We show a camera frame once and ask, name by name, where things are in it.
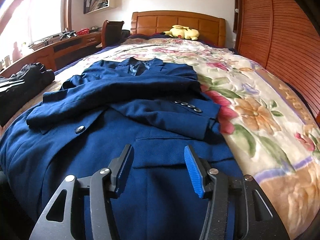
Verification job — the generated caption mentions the wooden chair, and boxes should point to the wooden chair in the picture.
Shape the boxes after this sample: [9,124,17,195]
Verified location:
[96,20,124,48]

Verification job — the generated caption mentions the navy blue suit jacket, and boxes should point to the navy blue suit jacket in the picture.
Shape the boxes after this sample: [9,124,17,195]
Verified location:
[1,58,242,239]

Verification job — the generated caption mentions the floral bed blanket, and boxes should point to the floral bed blanket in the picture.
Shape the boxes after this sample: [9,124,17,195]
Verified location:
[53,38,319,239]

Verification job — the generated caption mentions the black binoculars on desk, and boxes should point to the black binoculars on desk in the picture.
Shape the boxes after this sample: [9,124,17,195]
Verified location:
[60,30,77,41]

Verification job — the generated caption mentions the wooden slatted wardrobe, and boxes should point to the wooden slatted wardrobe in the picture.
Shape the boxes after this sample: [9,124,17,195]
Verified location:
[235,0,319,120]

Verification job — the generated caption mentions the wooden desk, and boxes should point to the wooden desk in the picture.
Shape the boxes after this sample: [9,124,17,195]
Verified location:
[1,31,101,77]

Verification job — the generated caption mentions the red basket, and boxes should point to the red basket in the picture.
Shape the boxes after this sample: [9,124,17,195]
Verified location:
[76,28,90,36]

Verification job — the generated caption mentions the black folded clothes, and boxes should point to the black folded clothes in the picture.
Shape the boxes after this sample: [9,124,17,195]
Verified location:
[1,62,55,127]

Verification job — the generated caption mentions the wooden bed headboard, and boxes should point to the wooden bed headboard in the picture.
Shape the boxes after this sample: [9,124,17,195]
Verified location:
[131,10,226,47]

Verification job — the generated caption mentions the yellow Pikachu plush toy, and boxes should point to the yellow Pikachu plush toy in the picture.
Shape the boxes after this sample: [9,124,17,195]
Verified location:
[161,25,200,41]

